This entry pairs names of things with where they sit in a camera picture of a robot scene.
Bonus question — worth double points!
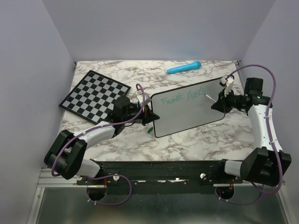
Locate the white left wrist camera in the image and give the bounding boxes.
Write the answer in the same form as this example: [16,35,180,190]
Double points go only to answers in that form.
[137,93,151,106]

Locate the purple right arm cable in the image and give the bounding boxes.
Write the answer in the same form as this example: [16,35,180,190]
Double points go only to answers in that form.
[214,64,286,205]

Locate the blue toy microphone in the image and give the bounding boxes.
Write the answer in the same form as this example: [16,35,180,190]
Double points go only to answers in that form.
[166,61,201,74]

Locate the aluminium extrusion frame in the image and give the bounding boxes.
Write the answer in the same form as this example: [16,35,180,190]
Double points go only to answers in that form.
[37,168,77,188]

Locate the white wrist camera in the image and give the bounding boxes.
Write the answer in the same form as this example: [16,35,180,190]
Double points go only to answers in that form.
[137,93,151,106]
[220,76,234,97]

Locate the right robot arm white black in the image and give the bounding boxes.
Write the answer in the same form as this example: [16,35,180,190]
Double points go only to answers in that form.
[211,77,292,187]

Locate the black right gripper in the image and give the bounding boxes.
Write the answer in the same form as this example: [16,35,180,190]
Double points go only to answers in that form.
[212,87,245,113]

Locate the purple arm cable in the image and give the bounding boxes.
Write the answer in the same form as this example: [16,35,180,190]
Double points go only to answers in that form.
[214,64,286,205]
[51,84,150,206]

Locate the green whiteboard marker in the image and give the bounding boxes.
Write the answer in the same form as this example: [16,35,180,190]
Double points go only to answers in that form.
[205,94,217,102]

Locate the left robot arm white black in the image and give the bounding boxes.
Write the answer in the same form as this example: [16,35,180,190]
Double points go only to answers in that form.
[44,94,159,184]

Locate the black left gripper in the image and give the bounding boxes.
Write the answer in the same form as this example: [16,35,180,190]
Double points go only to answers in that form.
[123,104,159,126]

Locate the white whiteboard black frame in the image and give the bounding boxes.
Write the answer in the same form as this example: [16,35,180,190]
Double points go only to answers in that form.
[151,78,225,138]

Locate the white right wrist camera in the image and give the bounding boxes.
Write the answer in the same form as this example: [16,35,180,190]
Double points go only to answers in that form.
[220,76,234,97]

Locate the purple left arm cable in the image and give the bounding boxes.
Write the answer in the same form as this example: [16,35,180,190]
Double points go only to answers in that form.
[51,84,150,206]

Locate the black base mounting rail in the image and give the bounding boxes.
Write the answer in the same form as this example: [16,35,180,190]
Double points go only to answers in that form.
[77,161,242,195]

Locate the black and silver chessboard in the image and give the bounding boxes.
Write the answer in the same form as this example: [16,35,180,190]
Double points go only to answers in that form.
[59,70,131,124]

